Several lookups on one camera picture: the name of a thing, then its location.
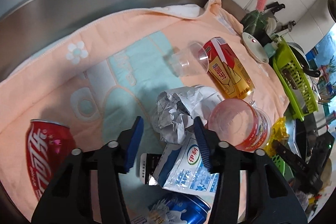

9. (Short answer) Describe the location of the pink bottle brush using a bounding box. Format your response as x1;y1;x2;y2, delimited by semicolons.
256;0;267;12

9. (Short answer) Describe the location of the blue silver drink can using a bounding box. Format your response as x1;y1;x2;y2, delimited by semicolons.
146;192;211;224

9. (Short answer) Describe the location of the lime green dish rack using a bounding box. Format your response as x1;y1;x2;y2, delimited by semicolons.
272;38;318;121

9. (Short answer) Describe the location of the red printed plastic cup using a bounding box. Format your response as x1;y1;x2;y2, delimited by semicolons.
208;99;271;152

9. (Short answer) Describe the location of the white blue milk carton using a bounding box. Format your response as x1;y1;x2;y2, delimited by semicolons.
139;132;219;197

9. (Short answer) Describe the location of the pink teal towel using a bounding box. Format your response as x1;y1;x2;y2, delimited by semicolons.
1;0;289;219

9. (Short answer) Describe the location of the crumpled grey paper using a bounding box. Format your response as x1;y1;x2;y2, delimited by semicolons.
151;85;224;144

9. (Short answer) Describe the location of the clear plastic cup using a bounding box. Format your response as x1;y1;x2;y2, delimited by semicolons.
170;42;209;77

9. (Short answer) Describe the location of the red gold drink can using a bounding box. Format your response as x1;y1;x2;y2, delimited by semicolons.
203;37;255;100

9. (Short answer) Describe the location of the white ceramic plate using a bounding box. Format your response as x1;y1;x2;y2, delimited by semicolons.
241;32;269;64

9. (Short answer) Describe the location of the green plastic basket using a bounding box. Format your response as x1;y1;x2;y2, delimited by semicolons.
271;155;294;186

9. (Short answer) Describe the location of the yellow plastic wrapper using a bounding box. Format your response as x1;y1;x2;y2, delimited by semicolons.
264;117;289;157

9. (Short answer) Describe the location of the red cola can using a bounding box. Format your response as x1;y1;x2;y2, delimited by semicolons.
25;119;76;200

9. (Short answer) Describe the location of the green glass jar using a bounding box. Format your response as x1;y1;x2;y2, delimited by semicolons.
240;10;267;37

